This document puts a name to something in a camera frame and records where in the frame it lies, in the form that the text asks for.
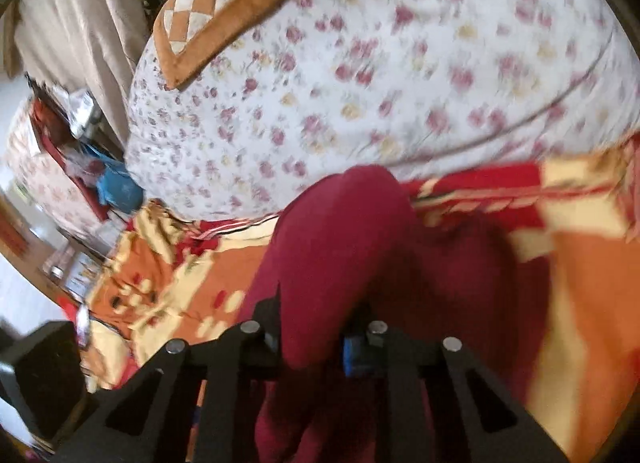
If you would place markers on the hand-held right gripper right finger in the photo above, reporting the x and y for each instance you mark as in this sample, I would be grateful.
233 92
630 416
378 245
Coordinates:
352 355

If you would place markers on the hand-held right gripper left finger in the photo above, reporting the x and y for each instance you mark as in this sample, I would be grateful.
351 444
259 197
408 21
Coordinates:
267 323

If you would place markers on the maroon small garment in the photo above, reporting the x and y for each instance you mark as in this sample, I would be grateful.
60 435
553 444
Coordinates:
350 243

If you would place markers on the floral printed cloth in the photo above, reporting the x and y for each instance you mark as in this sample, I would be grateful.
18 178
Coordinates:
45 178

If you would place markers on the blue cloth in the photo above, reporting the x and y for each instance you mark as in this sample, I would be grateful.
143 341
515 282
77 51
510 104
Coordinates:
117 185

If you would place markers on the red orange cream patterned blanket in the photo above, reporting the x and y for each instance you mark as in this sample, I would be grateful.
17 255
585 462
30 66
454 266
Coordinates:
590 293

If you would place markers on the white floral bedsheet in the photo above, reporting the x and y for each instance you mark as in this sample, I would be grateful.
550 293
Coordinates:
400 68

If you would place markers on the beige curtain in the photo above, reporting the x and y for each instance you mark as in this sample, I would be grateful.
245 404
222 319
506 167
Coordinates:
75 18

